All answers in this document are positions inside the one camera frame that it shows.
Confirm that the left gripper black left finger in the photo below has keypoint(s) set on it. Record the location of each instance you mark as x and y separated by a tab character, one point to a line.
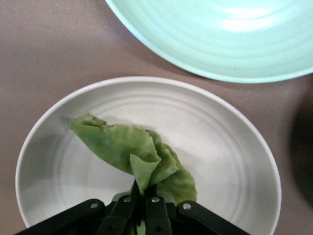
117	215

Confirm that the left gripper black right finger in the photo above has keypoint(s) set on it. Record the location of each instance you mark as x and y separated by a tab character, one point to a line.
156	215

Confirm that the light green plate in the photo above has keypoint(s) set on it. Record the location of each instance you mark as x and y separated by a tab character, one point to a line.
232	36

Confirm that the green lettuce leaf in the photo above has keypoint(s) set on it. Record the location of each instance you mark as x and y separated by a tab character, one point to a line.
117	144

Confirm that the beige plate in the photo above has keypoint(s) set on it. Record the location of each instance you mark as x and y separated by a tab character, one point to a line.
220	159

